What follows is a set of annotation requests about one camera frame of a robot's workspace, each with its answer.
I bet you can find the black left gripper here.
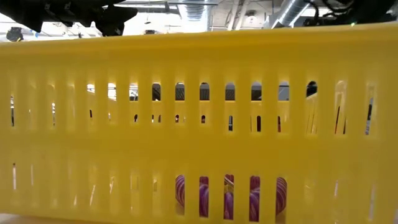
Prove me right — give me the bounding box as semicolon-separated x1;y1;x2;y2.
0;0;139;37

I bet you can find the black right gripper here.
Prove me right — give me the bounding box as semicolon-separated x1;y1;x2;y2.
303;0;398;27

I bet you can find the yellow slotted plastic basket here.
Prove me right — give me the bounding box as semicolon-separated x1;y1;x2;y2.
0;22;398;224

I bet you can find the purple striped ball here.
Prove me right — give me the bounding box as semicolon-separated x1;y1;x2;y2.
175;174;288;223

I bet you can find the white cylindrical spot lamp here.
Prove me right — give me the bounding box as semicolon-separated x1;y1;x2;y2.
306;81;318;98

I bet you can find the silver ventilation duct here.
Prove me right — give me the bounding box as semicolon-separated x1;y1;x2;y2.
269;0;312;29

